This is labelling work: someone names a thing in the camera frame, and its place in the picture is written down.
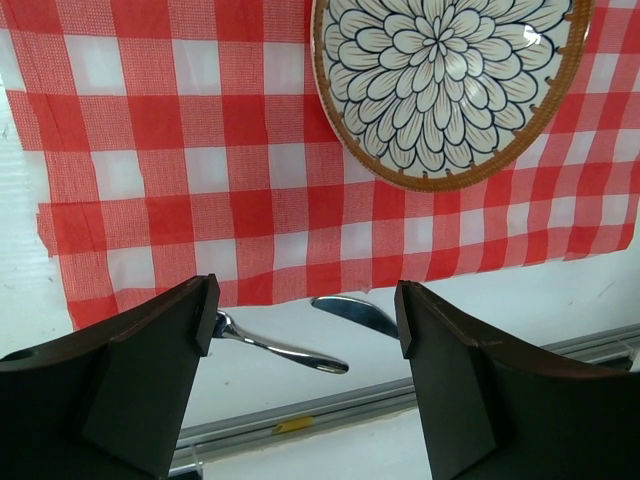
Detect silver table knife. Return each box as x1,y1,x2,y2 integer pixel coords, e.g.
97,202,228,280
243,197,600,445
310,295,399,340

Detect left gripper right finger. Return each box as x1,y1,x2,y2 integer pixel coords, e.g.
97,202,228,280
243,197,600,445
395,281,639,479

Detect red white checkered cloth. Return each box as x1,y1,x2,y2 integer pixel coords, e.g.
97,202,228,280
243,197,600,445
1,1,639,329

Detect floral ceramic plate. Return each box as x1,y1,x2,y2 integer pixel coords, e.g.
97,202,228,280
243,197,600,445
310,0,594,192

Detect front aluminium rail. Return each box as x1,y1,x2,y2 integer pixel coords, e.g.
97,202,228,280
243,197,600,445
168,324,639,479

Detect silver fork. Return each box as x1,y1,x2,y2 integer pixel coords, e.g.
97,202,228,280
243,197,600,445
212,311,349,375

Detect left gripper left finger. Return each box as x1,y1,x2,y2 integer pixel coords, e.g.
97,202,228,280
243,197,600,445
1,275,220,479

